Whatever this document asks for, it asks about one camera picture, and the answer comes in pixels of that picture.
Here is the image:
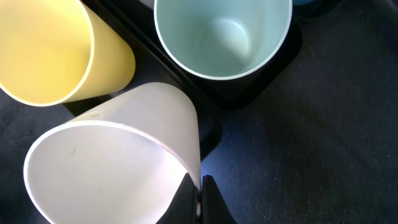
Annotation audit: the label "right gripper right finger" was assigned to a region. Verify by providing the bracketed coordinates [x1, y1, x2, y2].
[200, 174, 239, 224]

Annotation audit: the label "green cup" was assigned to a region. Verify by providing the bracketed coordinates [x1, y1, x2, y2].
[154, 0, 294, 81]

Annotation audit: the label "white cup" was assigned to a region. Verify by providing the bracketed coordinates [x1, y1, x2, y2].
[23, 82, 202, 224]

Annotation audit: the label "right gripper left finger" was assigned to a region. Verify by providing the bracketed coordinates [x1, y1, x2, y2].
[157, 172, 200, 224]

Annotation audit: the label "black tray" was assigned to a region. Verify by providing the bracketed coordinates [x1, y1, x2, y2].
[63, 0, 304, 162]

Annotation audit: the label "yellow cup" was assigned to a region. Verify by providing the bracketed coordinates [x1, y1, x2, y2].
[0, 0, 136, 108]

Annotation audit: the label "blue cup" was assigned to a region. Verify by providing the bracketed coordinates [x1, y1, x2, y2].
[292, 0, 322, 6]

